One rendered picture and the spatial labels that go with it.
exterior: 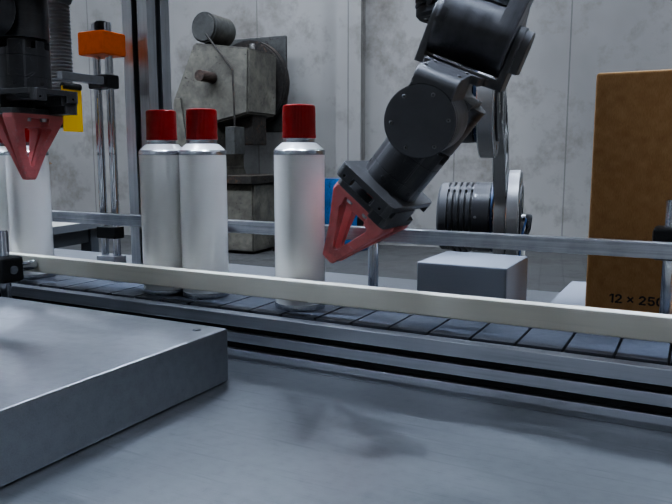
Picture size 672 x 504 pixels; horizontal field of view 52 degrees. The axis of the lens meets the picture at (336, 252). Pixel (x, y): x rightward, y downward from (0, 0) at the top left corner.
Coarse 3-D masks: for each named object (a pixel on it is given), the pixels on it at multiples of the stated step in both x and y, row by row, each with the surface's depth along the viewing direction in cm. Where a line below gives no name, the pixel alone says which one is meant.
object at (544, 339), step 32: (64, 288) 82; (96, 288) 81; (128, 288) 81; (320, 320) 66; (352, 320) 65; (384, 320) 65; (416, 320) 65; (448, 320) 66; (576, 352) 55; (608, 352) 55; (640, 352) 55
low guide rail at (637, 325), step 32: (32, 256) 84; (192, 288) 72; (224, 288) 70; (256, 288) 69; (288, 288) 67; (320, 288) 65; (352, 288) 64; (384, 288) 63; (480, 320) 58; (512, 320) 57; (544, 320) 56; (576, 320) 55; (608, 320) 53; (640, 320) 52
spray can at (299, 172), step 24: (288, 120) 68; (312, 120) 68; (288, 144) 67; (312, 144) 68; (288, 168) 67; (312, 168) 67; (288, 192) 67; (312, 192) 68; (288, 216) 68; (312, 216) 68; (288, 240) 68; (312, 240) 68; (288, 264) 68; (312, 264) 69
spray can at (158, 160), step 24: (168, 120) 76; (168, 144) 76; (144, 168) 75; (168, 168) 75; (144, 192) 76; (168, 192) 76; (144, 216) 76; (168, 216) 76; (144, 240) 77; (168, 240) 76; (144, 264) 77; (168, 264) 76; (144, 288) 78; (168, 288) 77
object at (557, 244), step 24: (72, 216) 90; (96, 216) 88; (120, 216) 86; (384, 240) 70; (408, 240) 69; (432, 240) 67; (456, 240) 66; (480, 240) 65; (504, 240) 64; (528, 240) 63; (552, 240) 62; (576, 240) 61; (600, 240) 60; (624, 240) 60
